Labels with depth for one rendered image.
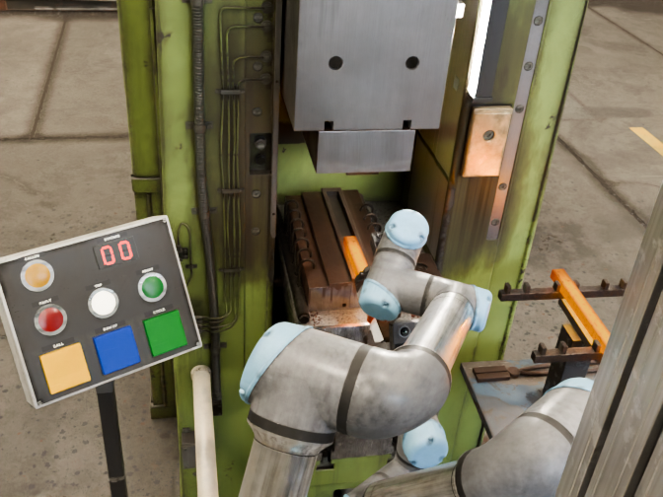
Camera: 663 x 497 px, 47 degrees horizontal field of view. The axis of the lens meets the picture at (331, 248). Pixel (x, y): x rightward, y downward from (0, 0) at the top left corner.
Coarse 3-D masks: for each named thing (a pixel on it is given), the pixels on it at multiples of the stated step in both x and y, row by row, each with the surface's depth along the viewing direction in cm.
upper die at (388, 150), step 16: (320, 144) 153; (336, 144) 154; (352, 144) 154; (368, 144) 155; (384, 144) 156; (400, 144) 156; (320, 160) 155; (336, 160) 156; (352, 160) 156; (368, 160) 157; (384, 160) 158; (400, 160) 158
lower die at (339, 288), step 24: (312, 192) 207; (312, 216) 197; (360, 216) 198; (312, 240) 189; (336, 240) 188; (360, 240) 187; (312, 264) 180; (336, 264) 179; (312, 288) 173; (336, 288) 174
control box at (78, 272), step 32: (128, 224) 151; (160, 224) 152; (32, 256) 139; (64, 256) 142; (96, 256) 145; (160, 256) 152; (0, 288) 137; (32, 288) 139; (64, 288) 142; (96, 288) 145; (128, 288) 149; (32, 320) 139; (64, 320) 142; (96, 320) 145; (128, 320) 149; (192, 320) 156; (32, 352) 139; (96, 352) 145; (32, 384) 139; (96, 384) 146
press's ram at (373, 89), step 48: (288, 0) 149; (336, 0) 138; (384, 0) 139; (432, 0) 141; (288, 48) 152; (336, 48) 143; (384, 48) 144; (432, 48) 146; (288, 96) 155; (336, 96) 148; (384, 96) 150; (432, 96) 152
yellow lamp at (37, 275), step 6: (36, 264) 139; (42, 264) 140; (30, 270) 139; (36, 270) 139; (42, 270) 140; (48, 270) 141; (30, 276) 139; (36, 276) 139; (42, 276) 140; (48, 276) 141; (30, 282) 139; (36, 282) 139; (42, 282) 140
